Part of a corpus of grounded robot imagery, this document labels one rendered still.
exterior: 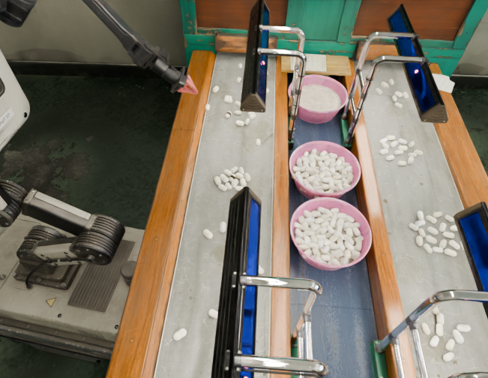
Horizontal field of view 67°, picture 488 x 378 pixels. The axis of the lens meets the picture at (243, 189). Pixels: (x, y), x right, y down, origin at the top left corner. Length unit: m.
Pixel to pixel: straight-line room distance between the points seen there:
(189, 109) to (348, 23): 0.84
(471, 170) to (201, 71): 1.21
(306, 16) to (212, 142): 0.77
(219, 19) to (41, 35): 1.68
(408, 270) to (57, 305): 1.22
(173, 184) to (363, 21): 1.17
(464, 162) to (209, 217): 1.00
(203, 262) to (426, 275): 0.70
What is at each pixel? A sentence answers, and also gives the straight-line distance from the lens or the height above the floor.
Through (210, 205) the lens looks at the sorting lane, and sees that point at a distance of 1.31.
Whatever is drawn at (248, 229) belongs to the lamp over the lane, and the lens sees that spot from 0.83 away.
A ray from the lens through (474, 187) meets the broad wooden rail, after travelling 1.59.
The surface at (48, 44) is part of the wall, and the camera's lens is 3.29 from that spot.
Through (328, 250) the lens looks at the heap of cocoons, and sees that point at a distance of 1.26.
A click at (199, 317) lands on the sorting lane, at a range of 1.13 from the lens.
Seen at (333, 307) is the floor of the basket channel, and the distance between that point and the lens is 1.25.
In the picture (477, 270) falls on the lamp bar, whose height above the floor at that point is 1.06.
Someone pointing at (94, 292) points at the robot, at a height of 0.48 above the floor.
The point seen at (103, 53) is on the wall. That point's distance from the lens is 3.17.
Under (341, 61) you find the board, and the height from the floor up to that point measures 0.78.
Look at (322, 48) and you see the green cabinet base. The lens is 1.98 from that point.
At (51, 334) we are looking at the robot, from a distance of 1.66.
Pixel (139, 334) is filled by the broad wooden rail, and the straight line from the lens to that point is 1.12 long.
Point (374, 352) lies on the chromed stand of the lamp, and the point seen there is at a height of 0.71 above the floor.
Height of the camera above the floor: 1.81
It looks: 52 degrees down
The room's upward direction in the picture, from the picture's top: 2 degrees clockwise
